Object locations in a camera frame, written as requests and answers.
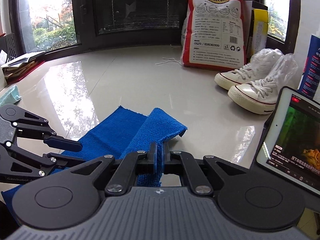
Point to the front red white rice bag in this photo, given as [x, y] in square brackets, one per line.
[213, 35]

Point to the left white canvas sneaker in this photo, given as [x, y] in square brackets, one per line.
[258, 68]

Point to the blue printed box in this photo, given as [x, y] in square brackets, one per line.
[310, 78]

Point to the light green folded towel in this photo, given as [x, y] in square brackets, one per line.
[11, 96]

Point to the yellow black box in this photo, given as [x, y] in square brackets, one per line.
[256, 27]

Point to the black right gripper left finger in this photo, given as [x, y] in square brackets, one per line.
[148, 163]

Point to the white canvas sneaker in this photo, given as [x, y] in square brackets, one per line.
[260, 96]
[258, 68]

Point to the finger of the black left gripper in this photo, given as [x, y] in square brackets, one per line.
[58, 142]
[63, 160]

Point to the stack of books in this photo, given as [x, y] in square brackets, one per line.
[18, 68]

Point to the right white canvas sneaker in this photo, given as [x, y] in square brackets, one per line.
[260, 96]

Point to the blue microfiber towel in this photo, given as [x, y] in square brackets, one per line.
[125, 131]

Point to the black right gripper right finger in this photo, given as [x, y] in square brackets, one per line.
[171, 160]

